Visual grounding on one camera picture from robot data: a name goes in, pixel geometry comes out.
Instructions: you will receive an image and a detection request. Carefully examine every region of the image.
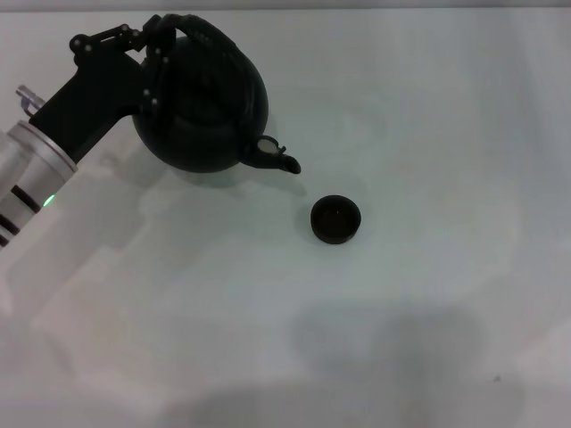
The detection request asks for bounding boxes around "small dark teacup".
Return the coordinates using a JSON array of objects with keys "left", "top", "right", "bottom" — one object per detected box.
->
[{"left": 310, "top": 194, "right": 362, "bottom": 245}]

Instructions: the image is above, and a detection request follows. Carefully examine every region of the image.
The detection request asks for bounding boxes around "black round teapot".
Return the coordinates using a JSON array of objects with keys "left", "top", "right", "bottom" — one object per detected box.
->
[{"left": 132, "top": 12, "right": 302, "bottom": 176}]

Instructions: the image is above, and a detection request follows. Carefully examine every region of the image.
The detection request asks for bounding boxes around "silver cable plug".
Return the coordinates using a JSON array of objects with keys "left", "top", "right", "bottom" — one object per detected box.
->
[{"left": 15, "top": 84, "right": 46, "bottom": 116}]

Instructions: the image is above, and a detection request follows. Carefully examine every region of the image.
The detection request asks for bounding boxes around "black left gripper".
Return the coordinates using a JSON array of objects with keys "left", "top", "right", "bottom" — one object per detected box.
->
[{"left": 29, "top": 14, "right": 176, "bottom": 164}]

